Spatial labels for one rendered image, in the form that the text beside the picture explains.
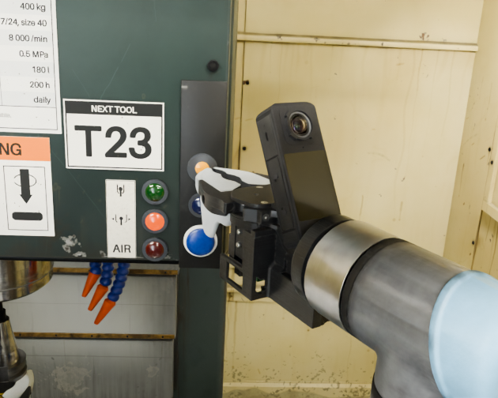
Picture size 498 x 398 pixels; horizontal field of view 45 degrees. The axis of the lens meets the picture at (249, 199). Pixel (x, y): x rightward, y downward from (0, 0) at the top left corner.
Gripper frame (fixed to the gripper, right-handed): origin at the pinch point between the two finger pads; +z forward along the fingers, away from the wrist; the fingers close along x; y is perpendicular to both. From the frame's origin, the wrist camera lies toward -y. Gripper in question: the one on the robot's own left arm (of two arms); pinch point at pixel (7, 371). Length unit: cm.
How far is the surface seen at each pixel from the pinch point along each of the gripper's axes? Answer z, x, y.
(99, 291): -5.2, 15.5, -16.6
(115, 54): -21, 21, -50
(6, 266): -7.8, 4.1, -21.4
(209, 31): -21, 30, -53
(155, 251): -22.1, 24.8, -30.3
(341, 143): 81, 66, -20
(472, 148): 74, 100, -21
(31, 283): -5.6, 6.3, -18.0
